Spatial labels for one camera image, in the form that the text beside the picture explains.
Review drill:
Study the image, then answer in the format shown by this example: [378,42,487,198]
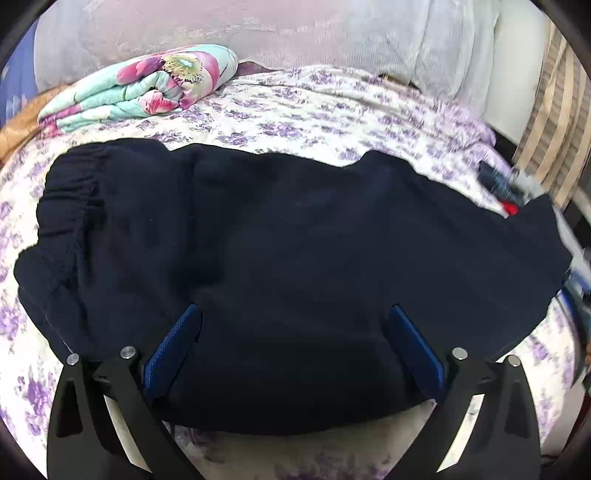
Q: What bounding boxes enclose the orange quilted blanket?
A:
[0,85,70,162]

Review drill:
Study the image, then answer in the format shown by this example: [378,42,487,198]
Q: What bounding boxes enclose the folded teal pink floral quilt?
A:
[37,44,239,139]

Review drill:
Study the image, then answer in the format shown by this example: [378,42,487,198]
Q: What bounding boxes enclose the wooden slatted frame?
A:
[512,34,591,208]

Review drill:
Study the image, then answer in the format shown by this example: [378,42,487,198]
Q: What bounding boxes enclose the grey cloth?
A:
[510,171,546,204]

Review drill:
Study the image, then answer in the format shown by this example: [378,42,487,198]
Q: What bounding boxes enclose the blue patterned cloth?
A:
[0,46,38,125]

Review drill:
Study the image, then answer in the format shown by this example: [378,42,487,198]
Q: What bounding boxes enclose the purple floral bedsheet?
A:
[0,65,583,480]

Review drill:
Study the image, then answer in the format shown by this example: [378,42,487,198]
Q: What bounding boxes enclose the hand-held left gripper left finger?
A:
[46,302,204,480]

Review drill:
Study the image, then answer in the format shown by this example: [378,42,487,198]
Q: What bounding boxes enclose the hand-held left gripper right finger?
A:
[389,304,542,480]

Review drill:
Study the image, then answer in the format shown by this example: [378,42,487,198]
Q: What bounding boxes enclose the blue jeans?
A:
[478,161,513,195]

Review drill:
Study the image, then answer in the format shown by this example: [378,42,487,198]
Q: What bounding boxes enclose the white lace cover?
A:
[32,0,502,112]

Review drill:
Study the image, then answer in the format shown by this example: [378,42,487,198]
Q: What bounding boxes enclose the navy pants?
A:
[13,141,572,437]

